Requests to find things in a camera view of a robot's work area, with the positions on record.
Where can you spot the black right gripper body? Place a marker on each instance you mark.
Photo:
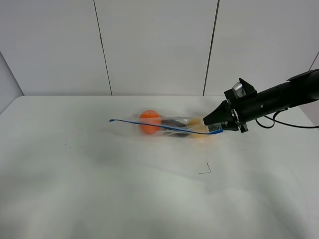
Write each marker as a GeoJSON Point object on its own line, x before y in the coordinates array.
{"type": "Point", "coordinates": [235, 123]}

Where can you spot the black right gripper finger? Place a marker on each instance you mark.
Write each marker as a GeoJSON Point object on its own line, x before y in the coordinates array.
{"type": "Point", "coordinates": [223, 116]}

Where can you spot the clear zip bag blue seal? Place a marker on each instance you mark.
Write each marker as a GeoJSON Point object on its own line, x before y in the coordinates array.
{"type": "Point", "coordinates": [131, 124]}

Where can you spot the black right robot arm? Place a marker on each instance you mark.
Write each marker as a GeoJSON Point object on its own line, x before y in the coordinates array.
{"type": "Point", "coordinates": [244, 104]}

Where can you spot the yellow pear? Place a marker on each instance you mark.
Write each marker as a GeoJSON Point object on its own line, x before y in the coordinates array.
{"type": "Point", "coordinates": [196, 125]}

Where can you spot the dark purple eggplant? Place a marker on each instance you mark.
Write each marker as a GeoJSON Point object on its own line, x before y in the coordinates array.
{"type": "Point", "coordinates": [170, 132]}

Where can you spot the orange fruit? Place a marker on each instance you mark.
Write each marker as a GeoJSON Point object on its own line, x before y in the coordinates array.
{"type": "Point", "coordinates": [151, 119]}

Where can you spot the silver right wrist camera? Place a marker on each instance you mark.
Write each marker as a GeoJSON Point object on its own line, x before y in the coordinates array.
{"type": "Point", "coordinates": [243, 88]}

